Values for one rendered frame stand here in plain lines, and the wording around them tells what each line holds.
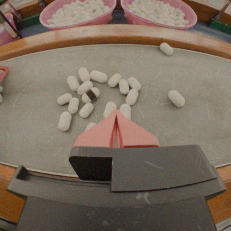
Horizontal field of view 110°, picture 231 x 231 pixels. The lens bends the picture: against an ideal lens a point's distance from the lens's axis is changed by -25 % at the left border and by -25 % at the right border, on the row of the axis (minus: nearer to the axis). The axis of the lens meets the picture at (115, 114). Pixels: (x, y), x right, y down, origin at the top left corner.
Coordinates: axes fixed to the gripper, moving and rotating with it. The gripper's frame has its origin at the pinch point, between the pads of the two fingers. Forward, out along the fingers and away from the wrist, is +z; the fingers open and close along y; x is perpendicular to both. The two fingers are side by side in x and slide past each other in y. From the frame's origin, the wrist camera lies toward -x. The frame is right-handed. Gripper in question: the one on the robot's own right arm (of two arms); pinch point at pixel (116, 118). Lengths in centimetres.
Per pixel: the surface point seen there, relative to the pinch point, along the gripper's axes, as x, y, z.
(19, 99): 2.1, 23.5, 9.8
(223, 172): 11.7, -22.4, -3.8
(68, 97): 1.3, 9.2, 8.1
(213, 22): -24, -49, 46
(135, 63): -3.3, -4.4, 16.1
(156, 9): -20.8, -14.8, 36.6
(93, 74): -2.0, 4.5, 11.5
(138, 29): -11.1, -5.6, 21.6
